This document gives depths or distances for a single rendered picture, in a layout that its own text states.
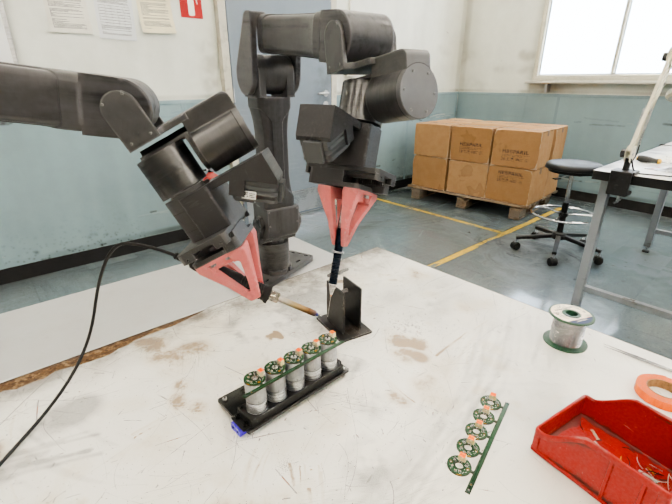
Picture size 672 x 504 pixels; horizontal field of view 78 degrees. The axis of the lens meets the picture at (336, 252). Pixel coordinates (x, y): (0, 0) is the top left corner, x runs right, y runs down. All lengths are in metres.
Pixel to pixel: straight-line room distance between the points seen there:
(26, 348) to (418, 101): 0.66
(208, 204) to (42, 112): 0.17
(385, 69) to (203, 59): 2.84
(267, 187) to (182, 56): 2.80
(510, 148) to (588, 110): 1.16
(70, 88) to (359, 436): 0.46
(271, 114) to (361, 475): 0.56
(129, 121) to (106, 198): 2.65
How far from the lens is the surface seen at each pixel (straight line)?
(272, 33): 0.70
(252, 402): 0.51
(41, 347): 0.78
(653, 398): 0.67
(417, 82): 0.48
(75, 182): 3.06
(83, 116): 0.49
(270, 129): 0.75
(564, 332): 0.71
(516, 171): 3.85
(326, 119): 0.45
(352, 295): 0.67
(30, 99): 0.50
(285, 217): 0.79
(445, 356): 0.65
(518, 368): 0.66
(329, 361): 0.56
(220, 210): 0.47
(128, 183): 3.13
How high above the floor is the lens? 1.12
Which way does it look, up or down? 23 degrees down
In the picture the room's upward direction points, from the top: straight up
